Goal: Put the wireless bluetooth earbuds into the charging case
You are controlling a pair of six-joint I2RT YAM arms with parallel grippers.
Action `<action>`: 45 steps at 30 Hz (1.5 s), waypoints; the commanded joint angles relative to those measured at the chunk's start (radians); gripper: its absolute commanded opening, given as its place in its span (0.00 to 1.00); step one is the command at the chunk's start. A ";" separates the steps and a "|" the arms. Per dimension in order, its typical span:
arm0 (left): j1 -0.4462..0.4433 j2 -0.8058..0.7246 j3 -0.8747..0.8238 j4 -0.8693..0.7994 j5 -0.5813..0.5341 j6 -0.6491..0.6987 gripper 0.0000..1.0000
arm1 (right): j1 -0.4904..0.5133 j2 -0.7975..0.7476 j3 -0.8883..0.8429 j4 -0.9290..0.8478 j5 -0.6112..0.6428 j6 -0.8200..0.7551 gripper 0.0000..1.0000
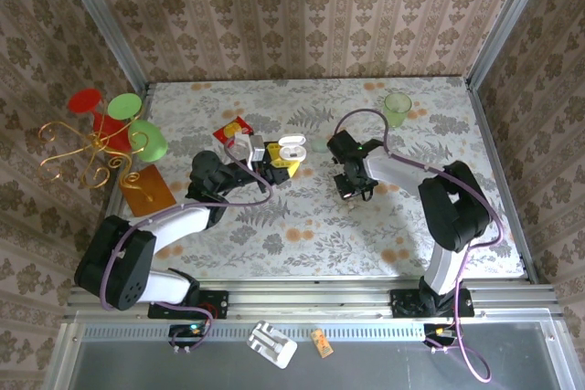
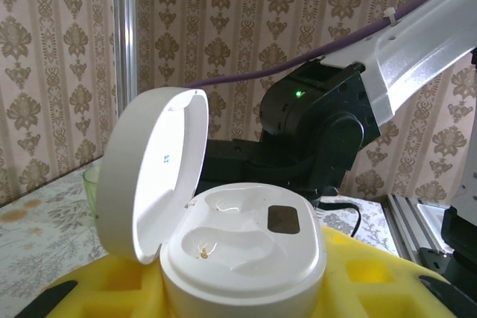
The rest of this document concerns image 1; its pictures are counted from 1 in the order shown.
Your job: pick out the white egg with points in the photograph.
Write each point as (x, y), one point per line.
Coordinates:
(291, 145)

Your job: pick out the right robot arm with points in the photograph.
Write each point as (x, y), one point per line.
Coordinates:
(452, 212)

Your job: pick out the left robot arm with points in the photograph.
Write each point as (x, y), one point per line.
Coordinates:
(116, 266)

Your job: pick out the red snack packet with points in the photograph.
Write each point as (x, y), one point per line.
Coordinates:
(228, 129)

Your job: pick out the green wine glass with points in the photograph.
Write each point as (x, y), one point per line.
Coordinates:
(148, 141)

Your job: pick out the green translucent plastic cup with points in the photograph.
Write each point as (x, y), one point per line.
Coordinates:
(397, 109)

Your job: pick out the floral patterned table cover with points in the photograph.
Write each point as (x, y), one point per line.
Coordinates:
(343, 244)

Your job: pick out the red wine glass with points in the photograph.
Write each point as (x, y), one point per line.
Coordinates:
(84, 100)

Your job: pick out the small black circuit board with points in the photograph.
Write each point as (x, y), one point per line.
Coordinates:
(439, 331)
(187, 330)

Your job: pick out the white plastic moulded part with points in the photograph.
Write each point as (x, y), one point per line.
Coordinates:
(272, 344)

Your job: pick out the small orange packet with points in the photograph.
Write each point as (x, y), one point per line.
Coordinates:
(322, 343)

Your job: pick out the grey metal sheet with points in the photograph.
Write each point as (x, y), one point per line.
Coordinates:
(388, 362)

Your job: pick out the aluminium table side rail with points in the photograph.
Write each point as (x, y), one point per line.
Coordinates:
(144, 97)
(491, 149)

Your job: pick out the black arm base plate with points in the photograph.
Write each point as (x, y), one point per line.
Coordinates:
(404, 305)
(215, 305)

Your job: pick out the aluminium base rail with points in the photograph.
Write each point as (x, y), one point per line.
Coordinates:
(311, 298)

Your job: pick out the aluminium frame post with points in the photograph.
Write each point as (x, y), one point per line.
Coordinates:
(510, 11)
(98, 11)

